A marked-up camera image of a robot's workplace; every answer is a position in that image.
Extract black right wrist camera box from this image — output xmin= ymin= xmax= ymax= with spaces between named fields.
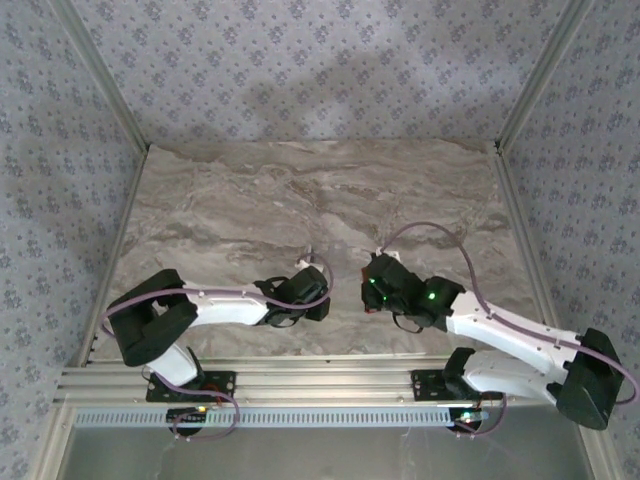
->
xmin=361 ymin=254 xmax=417 ymax=301

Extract aluminium table edge rail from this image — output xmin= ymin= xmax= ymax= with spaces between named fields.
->
xmin=492 ymin=144 xmax=571 ymax=364
xmin=74 ymin=147 xmax=151 ymax=369

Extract aluminium mounting beam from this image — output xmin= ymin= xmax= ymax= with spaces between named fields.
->
xmin=53 ymin=352 xmax=600 ymax=407

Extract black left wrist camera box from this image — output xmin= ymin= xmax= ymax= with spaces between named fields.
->
xmin=287 ymin=265 xmax=330 ymax=306

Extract aluminium frame post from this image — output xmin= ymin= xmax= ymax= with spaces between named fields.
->
xmin=49 ymin=0 xmax=151 ymax=151
xmin=494 ymin=0 xmax=596 ymax=151

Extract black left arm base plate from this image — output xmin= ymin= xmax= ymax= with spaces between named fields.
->
xmin=145 ymin=370 xmax=237 ymax=404

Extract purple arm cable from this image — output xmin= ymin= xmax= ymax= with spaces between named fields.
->
xmin=102 ymin=252 xmax=334 ymax=444
xmin=377 ymin=222 xmax=640 ymax=441

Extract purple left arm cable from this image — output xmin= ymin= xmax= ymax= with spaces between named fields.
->
xmin=102 ymin=252 xmax=334 ymax=444

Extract black controller board green light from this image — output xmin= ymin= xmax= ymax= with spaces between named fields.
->
xmin=449 ymin=408 xmax=490 ymax=432
xmin=167 ymin=407 xmax=209 ymax=427

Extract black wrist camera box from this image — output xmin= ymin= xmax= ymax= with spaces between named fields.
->
xmin=287 ymin=265 xmax=330 ymax=306
xmin=361 ymin=254 xmax=417 ymax=301

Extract grey metal panel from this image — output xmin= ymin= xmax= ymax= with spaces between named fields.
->
xmin=64 ymin=425 xmax=596 ymax=480

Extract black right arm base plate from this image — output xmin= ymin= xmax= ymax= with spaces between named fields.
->
xmin=409 ymin=369 xmax=504 ymax=404

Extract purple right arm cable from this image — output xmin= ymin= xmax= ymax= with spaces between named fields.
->
xmin=377 ymin=222 xmax=640 ymax=441

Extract aluminium frame leg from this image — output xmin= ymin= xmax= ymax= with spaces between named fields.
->
xmin=37 ymin=404 xmax=76 ymax=480
xmin=572 ymin=402 xmax=616 ymax=480

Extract grey slotted cable duct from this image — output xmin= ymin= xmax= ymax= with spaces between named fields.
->
xmin=73 ymin=407 xmax=484 ymax=429

